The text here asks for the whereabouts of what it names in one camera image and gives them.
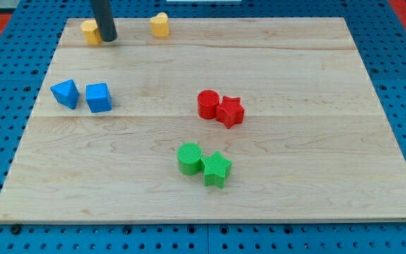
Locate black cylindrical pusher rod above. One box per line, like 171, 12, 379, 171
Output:
90, 0, 118, 42

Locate yellow heart block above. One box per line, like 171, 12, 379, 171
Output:
149, 12, 170, 38

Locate yellow hexagon block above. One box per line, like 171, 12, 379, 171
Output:
80, 19, 102, 46

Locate blue cube block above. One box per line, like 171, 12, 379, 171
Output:
85, 83, 112, 113

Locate blue triangle block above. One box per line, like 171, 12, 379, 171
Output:
50, 80, 80, 109

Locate red cylinder block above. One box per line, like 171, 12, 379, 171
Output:
197, 90, 220, 119

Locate red star block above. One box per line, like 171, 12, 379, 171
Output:
216, 96, 245, 129

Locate green cylinder block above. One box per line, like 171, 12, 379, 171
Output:
177, 143, 202, 175

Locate light wooden board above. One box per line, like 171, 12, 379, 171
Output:
0, 18, 406, 225

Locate green star block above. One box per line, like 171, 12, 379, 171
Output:
201, 151, 232, 188

